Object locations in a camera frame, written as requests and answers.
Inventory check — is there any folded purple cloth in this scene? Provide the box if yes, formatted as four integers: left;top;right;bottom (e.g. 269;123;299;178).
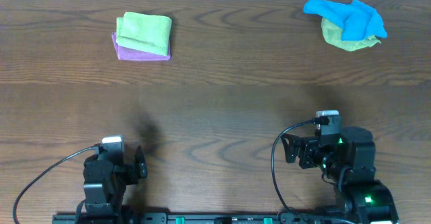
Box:
111;32;171;61

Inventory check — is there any black left camera cable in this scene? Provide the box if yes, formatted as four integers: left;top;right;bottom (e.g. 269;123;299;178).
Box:
12;145;100;224

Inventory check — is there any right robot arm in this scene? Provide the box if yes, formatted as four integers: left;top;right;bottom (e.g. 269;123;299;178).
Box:
280;126;399;223

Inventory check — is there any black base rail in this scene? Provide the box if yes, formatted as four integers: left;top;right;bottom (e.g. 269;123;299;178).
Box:
52;213;349;224

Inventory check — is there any crumpled blue cloth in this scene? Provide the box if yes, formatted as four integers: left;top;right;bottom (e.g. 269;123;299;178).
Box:
303;0;388;41

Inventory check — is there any green microfiber cloth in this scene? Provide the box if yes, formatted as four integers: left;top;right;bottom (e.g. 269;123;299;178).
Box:
116;12;172;56

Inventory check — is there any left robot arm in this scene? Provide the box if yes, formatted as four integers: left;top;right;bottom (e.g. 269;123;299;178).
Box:
74;143;147;223

